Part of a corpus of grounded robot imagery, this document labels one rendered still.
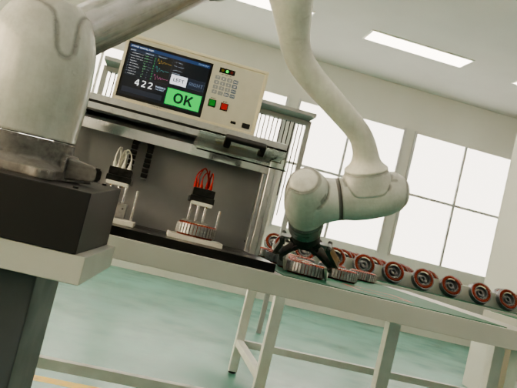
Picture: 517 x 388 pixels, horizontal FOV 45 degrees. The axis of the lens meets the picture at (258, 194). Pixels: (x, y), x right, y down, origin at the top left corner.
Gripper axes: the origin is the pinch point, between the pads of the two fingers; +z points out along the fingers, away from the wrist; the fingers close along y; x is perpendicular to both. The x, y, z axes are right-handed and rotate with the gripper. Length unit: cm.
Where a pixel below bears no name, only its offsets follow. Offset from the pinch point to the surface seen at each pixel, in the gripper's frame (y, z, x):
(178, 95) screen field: -49, -22, 34
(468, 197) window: 103, 574, 475
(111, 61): -228, 183, 235
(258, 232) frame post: -17.1, 2.9, 9.3
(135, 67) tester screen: -62, -29, 36
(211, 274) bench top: -17.4, -23.8, -20.5
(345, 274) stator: 9.6, 19.9, 11.7
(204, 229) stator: -27.7, -12.6, -3.0
